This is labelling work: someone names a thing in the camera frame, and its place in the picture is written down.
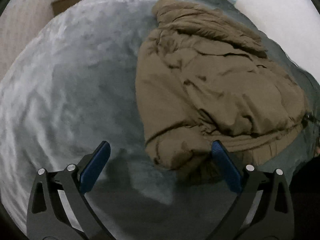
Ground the brown puffer jacket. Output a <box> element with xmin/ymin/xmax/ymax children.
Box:
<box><xmin>135</xmin><ymin>0</ymin><xmax>309</xmax><ymax>171</ymax></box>

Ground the grey fluffy bed blanket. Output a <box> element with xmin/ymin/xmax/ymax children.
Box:
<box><xmin>0</xmin><ymin>0</ymin><xmax>320</xmax><ymax>240</ymax></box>

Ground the brown wooden nightstand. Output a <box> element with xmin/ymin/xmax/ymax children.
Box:
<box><xmin>51</xmin><ymin>0</ymin><xmax>81</xmax><ymax>17</ymax></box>

